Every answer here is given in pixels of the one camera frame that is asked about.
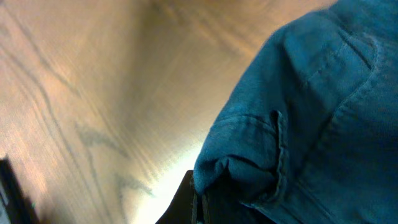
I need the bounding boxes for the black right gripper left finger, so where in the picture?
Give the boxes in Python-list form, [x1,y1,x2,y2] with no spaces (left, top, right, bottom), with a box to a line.
[1,157,39,224]

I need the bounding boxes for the blue denim shorts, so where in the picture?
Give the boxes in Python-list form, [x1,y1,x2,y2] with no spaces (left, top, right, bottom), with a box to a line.
[193,0,397,223]

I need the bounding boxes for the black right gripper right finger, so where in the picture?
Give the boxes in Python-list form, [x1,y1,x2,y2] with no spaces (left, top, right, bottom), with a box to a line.
[157,170,274,224]

